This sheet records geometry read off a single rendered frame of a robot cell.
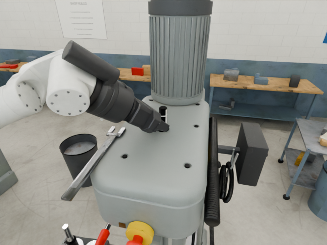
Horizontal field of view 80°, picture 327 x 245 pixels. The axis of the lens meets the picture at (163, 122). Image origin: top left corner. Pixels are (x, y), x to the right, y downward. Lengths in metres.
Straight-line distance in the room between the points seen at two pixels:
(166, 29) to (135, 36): 4.37
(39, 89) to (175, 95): 0.40
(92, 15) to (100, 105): 5.02
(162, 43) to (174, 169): 0.38
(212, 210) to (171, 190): 0.12
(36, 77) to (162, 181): 0.31
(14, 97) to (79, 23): 5.22
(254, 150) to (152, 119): 0.50
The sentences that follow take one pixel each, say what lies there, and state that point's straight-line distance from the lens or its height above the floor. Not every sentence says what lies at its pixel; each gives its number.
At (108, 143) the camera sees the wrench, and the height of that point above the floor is 1.90.
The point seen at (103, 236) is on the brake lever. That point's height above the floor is 1.71.
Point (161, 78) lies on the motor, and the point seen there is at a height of 1.98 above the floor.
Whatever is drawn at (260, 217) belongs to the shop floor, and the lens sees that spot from 2.87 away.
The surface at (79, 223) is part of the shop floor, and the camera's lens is 2.76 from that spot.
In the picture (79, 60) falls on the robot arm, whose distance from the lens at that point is 0.36.
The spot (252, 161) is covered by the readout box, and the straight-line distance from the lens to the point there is 0.87.
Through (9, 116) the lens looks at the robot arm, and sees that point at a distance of 0.44.
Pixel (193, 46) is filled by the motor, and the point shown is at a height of 2.08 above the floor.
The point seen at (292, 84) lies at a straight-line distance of 4.49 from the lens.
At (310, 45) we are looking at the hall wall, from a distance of 5.10.
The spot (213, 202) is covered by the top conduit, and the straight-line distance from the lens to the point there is 0.49.
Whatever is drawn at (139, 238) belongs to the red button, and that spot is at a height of 1.77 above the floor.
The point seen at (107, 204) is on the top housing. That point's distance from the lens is 0.47.
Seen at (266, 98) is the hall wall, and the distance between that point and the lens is 5.21.
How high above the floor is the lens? 2.19
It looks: 30 degrees down
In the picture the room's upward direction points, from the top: straight up
